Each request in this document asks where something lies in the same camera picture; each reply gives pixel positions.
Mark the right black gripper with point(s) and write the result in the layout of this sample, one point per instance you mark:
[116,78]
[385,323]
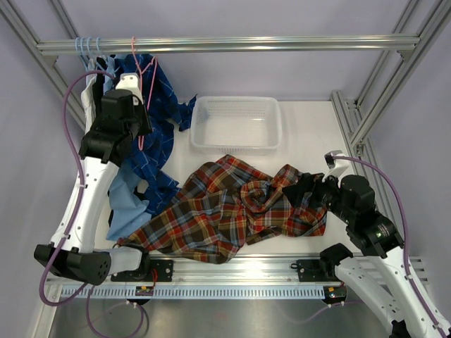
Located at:
[308,182]

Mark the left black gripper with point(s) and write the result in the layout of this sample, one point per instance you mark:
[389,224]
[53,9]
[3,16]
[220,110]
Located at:
[146,127]

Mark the blue plaid shirt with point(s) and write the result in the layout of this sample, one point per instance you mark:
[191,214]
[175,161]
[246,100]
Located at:
[164,111]

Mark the red brown plaid shirt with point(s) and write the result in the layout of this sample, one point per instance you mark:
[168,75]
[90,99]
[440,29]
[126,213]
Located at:
[225,205]

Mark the light blue hanger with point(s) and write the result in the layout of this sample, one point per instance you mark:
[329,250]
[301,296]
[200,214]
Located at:
[80,48]
[104,62]
[91,55]

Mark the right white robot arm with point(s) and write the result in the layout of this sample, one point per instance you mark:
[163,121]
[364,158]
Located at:
[401,303]

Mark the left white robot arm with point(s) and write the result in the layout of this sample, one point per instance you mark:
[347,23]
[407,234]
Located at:
[106,144]

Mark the black shirt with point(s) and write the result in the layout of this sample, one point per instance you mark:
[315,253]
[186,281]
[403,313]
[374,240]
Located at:
[98,86]

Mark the white shirt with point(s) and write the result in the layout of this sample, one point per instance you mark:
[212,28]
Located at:
[87,99]

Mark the light blue shirt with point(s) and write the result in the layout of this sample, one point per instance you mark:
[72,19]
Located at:
[128,210]

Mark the white plastic basket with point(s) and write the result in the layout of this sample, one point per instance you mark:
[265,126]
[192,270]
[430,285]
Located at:
[247,125]

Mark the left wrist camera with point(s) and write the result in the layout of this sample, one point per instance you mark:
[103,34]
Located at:
[130,82]

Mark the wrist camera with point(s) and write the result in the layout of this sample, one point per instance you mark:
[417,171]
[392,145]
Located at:
[336,165]
[130,82]

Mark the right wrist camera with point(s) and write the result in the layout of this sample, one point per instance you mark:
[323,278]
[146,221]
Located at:
[336,165]

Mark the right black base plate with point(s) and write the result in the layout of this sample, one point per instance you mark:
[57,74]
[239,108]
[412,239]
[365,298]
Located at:
[313,270]

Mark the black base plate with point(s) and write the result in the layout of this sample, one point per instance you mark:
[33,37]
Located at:
[149,270]
[313,270]

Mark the aluminium front rail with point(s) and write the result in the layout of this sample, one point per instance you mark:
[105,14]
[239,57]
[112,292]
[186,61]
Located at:
[249,270]

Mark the right aluminium frame post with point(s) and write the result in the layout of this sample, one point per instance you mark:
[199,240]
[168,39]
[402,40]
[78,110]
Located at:
[356,122]

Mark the aluminium frame post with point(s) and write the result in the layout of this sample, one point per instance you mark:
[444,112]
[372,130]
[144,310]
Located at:
[29,38]
[356,122]

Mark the white slotted cable duct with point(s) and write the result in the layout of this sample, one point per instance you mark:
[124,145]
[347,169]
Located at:
[232,292]

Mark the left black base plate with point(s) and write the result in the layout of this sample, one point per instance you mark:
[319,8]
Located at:
[149,270]

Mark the left aluminium frame post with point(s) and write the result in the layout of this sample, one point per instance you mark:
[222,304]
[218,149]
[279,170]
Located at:
[29,38]

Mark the aluminium hanging rail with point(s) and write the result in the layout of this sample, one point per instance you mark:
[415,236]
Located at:
[235,44]

